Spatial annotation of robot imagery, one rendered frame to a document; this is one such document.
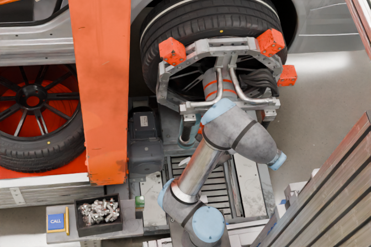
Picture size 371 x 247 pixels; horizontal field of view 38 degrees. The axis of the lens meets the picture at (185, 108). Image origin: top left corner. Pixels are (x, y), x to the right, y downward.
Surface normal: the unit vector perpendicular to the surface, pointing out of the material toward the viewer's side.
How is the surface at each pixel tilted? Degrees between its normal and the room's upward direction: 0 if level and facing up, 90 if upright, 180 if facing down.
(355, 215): 90
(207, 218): 7
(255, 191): 0
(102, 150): 90
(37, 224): 0
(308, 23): 90
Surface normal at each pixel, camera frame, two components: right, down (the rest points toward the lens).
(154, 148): 0.11, -0.50
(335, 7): 0.13, 0.86
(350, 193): -0.98, 0.11
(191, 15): -0.30, -0.43
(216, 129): -0.56, 0.34
